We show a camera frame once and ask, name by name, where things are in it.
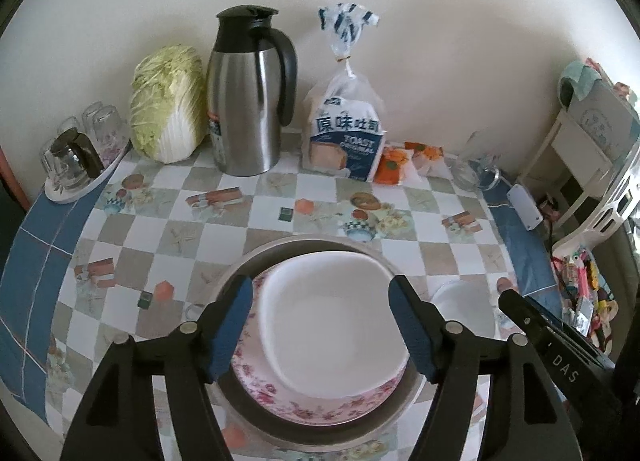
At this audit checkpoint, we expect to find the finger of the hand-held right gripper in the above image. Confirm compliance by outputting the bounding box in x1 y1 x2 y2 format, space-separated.
497 290 553 349

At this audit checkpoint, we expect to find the napa cabbage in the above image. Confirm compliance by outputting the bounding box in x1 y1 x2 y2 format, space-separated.
129 45 208 164

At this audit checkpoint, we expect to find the stainless steel basin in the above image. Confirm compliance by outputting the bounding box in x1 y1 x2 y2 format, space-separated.
212 236 426 449

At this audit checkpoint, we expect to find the checkered printed tablecloth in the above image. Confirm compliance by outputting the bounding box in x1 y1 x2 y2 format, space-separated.
0 141 566 461

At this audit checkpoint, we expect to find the plain white bowl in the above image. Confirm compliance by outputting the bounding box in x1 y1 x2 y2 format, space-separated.
259 251 412 399

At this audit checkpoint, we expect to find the small white bowl red print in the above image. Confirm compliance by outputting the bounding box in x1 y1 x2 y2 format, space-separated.
429 280 502 338

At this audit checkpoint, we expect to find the grey cardboard box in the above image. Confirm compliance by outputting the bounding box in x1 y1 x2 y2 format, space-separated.
570 81 640 162

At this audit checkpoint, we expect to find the white plastic chair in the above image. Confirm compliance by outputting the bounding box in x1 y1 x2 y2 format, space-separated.
550 141 640 267

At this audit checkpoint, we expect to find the clear drinking glass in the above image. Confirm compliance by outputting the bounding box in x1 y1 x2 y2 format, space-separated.
80 101 118 136
95 110 130 162

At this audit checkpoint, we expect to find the white shelf rack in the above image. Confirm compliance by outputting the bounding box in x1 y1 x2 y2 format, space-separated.
517 61 640 242

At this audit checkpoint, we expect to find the pile of colourful small packets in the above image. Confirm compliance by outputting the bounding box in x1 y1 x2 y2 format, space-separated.
550 246 621 357

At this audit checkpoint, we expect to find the glass teapot dark handle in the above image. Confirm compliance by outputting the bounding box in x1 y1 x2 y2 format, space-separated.
40 128 104 192

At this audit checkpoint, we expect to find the bagged toast bread loaf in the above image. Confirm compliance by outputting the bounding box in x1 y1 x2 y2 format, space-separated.
301 3 387 183

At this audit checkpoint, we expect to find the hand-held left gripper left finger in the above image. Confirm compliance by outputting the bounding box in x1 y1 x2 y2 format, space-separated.
60 275 255 461

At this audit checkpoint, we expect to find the orange snack packet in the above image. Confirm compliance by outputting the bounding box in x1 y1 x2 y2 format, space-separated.
375 147 414 186

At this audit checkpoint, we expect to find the stainless steel thermos jug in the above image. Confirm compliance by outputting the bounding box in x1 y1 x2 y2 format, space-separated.
205 5 298 176

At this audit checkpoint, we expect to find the tall clear glass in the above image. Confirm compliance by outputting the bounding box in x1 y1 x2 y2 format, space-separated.
450 131 493 192

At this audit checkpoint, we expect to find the round pink floral plate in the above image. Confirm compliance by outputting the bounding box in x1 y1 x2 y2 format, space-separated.
230 263 408 424

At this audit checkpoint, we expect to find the white oval tray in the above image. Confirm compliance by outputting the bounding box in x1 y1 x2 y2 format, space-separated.
44 138 133 205

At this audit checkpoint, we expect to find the white power strip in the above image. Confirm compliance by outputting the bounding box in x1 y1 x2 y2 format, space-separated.
506 184 543 231

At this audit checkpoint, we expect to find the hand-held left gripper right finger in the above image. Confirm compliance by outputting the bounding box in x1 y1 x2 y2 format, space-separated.
388 275 583 461

